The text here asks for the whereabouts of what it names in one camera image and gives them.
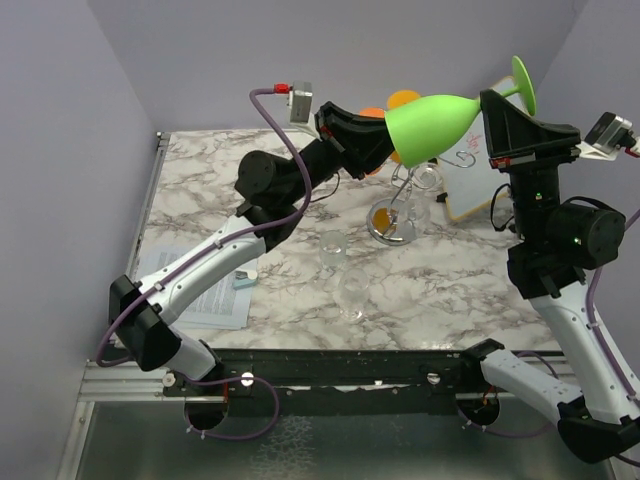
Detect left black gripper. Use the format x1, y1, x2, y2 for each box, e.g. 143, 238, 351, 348
283, 101, 413, 205

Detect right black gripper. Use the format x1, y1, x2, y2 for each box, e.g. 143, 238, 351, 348
482, 87, 583, 242

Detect orange plastic wine glass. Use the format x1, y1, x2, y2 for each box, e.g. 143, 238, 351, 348
359, 107, 385, 177

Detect yellow plastic wine glass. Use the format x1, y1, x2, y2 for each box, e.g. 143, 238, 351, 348
385, 89, 421, 165

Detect green plastic wine glass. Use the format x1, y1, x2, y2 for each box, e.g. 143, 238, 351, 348
383, 55, 538, 169

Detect clear wine glass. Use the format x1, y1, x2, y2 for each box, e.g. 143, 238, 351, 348
399, 162, 442, 235
337, 268, 369, 320
319, 230, 348, 280

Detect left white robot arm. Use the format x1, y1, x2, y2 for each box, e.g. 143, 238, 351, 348
108, 102, 394, 395

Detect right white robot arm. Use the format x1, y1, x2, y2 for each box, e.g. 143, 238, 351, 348
459, 90, 639, 463

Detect chrome wine glass rack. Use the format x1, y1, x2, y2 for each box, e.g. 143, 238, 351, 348
366, 151, 476, 246

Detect clear wine glass front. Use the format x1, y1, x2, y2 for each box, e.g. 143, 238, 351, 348
337, 268, 369, 320

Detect small blue white stapler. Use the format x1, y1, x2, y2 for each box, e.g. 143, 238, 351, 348
232, 269, 258, 291

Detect printed paper sheets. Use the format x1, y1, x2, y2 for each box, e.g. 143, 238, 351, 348
135, 245, 257, 330

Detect whiteboard with yellow frame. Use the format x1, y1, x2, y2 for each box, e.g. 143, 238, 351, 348
434, 75, 524, 221

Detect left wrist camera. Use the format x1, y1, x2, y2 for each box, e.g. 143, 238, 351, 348
273, 80, 319, 138

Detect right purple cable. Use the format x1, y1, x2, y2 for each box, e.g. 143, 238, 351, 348
469, 134, 640, 469

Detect aluminium frame rails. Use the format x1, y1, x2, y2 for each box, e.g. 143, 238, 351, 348
54, 132, 186, 480

